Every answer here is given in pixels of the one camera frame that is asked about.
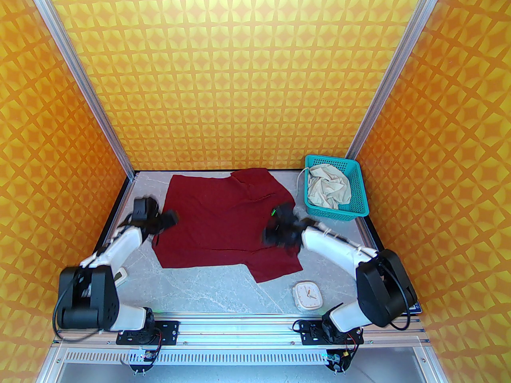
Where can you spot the dark red shirt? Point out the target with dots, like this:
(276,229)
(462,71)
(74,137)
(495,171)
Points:
(215,222)

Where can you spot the teal plastic basket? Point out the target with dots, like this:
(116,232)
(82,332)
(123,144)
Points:
(357,190)

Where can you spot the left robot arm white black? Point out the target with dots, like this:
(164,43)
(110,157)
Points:
(90,297)

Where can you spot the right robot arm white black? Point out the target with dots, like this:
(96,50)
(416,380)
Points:
(383,289)

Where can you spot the small white rounded device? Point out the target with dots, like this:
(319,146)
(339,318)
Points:
(120,275)

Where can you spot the white square clock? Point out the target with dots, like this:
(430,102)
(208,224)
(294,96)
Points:
(307,295)

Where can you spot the small circuit board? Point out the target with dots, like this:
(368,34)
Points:
(337,359)
(143,358)

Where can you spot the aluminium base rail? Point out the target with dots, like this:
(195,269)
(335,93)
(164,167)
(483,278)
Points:
(239,329)

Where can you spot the aluminium frame post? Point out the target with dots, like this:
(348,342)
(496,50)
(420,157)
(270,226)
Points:
(80,78)
(395,70)

